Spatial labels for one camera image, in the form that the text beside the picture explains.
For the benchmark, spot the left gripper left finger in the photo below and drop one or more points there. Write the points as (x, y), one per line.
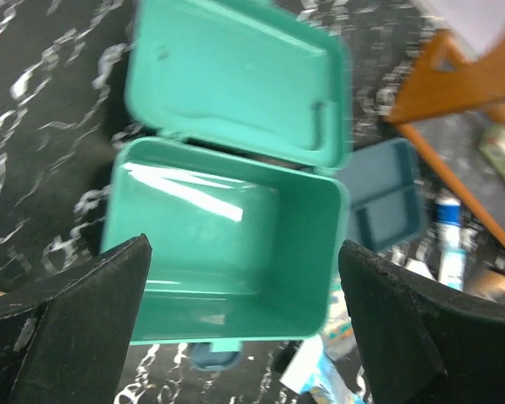
(64, 339)

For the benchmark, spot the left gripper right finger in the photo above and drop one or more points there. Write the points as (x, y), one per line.
(421, 341)

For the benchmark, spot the blue divided tray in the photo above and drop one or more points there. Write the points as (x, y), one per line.
(387, 207)

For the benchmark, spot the teal medicine kit box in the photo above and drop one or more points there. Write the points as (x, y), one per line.
(235, 190)

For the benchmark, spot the brown medicine bottle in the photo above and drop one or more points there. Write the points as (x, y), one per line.
(486, 281)

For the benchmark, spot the long blue white packet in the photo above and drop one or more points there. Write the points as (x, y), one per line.
(329, 368)

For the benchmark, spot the blue white spray bottle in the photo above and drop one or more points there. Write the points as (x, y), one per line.
(448, 212)

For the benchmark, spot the orange wooden rack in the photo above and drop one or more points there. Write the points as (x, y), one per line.
(444, 105)

